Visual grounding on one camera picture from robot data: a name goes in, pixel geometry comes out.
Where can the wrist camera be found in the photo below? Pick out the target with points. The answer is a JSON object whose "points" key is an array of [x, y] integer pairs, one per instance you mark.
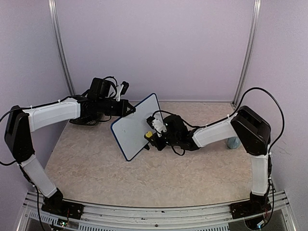
{"points": [[121, 90], [156, 124]]}

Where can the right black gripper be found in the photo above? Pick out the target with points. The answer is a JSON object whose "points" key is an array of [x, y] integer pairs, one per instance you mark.
{"points": [[156, 142]]}

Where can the black patterned square plate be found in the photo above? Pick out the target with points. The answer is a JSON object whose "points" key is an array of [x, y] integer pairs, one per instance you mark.
{"points": [[87, 120]]}

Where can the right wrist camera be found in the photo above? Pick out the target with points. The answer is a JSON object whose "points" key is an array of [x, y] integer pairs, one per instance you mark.
{"points": [[156, 124]]}

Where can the yellow whiteboard eraser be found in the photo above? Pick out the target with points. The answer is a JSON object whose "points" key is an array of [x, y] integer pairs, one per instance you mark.
{"points": [[148, 135]]}

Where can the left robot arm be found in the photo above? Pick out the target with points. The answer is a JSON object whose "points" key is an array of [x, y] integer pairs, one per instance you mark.
{"points": [[103, 98]]}

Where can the right aluminium frame post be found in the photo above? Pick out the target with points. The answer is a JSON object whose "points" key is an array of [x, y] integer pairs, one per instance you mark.
{"points": [[248, 52]]}

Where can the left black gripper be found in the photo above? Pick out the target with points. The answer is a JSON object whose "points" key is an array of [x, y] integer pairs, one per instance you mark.
{"points": [[123, 109]]}

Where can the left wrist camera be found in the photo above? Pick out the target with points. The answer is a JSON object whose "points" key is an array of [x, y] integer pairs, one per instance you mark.
{"points": [[121, 90]]}

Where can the blue framed whiteboard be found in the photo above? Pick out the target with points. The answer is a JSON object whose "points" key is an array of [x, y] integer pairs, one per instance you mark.
{"points": [[129, 131]]}

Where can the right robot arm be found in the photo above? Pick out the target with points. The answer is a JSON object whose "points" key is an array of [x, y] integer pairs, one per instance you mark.
{"points": [[245, 125]]}

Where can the left aluminium frame post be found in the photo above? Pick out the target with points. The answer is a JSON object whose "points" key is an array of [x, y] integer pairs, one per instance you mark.
{"points": [[60, 47]]}

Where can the aluminium frame post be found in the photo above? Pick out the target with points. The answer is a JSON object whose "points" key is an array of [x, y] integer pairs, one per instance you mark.
{"points": [[60, 47], [248, 52]]}

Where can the front aluminium rail base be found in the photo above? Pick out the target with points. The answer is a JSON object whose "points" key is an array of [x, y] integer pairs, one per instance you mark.
{"points": [[216, 217]]}

